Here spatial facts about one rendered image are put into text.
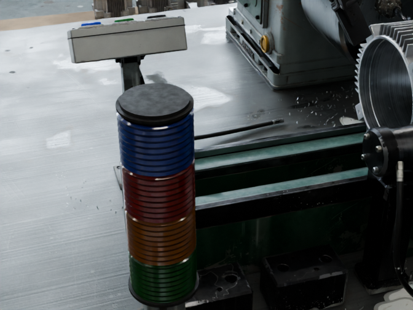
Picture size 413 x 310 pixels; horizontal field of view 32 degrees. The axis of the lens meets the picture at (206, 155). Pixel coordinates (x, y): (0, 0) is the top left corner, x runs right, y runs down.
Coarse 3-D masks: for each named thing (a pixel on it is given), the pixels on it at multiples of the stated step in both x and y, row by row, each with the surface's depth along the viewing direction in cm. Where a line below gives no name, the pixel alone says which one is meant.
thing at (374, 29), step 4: (376, 24) 100; (380, 24) 100; (372, 28) 99; (376, 28) 99; (372, 32) 99; (376, 32) 99; (372, 36) 99; (368, 40) 101; (412, 64) 90; (412, 68) 90; (412, 72) 91; (412, 76) 91; (412, 80) 91; (356, 108) 108; (360, 108) 106; (356, 112) 108; (360, 112) 107; (360, 116) 107; (360, 120) 107
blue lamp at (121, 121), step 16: (192, 112) 55; (128, 128) 53; (144, 128) 53; (160, 128) 53; (176, 128) 53; (192, 128) 55; (128, 144) 54; (144, 144) 53; (160, 144) 53; (176, 144) 54; (192, 144) 56; (128, 160) 55; (144, 160) 54; (160, 160) 54; (176, 160) 55; (192, 160) 57; (160, 176) 55
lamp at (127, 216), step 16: (128, 224) 59; (144, 224) 57; (160, 224) 57; (176, 224) 58; (192, 224) 60; (128, 240) 60; (144, 240) 59; (160, 240) 58; (176, 240) 59; (192, 240) 60; (144, 256) 59; (160, 256) 59; (176, 256) 60
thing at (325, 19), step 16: (304, 0) 128; (320, 0) 121; (368, 0) 114; (384, 0) 113; (400, 0) 116; (320, 16) 123; (336, 16) 116; (368, 16) 116; (384, 16) 114; (320, 32) 129; (336, 32) 118; (336, 48) 125; (352, 48) 119
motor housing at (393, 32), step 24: (384, 24) 96; (408, 24) 96; (384, 48) 103; (408, 48) 91; (360, 72) 105; (384, 72) 106; (408, 72) 91; (360, 96) 106; (384, 96) 107; (408, 96) 108; (384, 120) 106; (408, 120) 106
